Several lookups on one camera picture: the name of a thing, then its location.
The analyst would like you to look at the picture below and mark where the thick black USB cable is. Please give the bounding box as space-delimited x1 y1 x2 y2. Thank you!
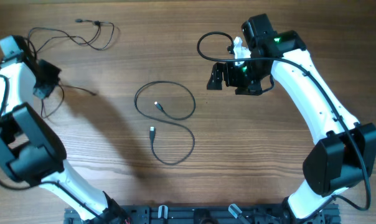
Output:
134 80 197 166

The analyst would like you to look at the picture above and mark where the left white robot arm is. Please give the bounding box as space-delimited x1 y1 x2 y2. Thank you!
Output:
0 35 129 223

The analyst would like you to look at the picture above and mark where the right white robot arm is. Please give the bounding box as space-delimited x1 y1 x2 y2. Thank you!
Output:
207 14 376 223

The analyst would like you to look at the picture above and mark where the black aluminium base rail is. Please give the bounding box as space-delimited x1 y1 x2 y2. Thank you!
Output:
63 203 342 224

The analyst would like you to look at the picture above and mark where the right camera black cable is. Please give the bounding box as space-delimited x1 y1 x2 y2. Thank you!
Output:
196 30 372 212

